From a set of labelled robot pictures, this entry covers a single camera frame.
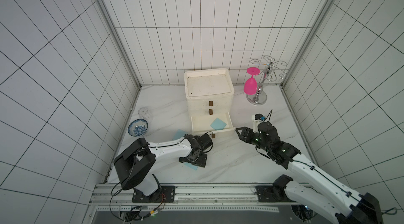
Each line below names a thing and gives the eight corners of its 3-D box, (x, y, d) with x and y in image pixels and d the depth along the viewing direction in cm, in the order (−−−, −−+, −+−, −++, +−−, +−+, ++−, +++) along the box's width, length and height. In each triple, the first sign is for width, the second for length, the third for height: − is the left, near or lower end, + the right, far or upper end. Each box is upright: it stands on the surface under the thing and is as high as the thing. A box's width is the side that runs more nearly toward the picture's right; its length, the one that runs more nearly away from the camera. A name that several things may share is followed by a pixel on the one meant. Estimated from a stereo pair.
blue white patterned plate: (128, 137, 94) (125, 134, 90) (133, 122, 101) (130, 119, 97) (146, 137, 94) (144, 134, 90) (150, 122, 101) (148, 119, 97)
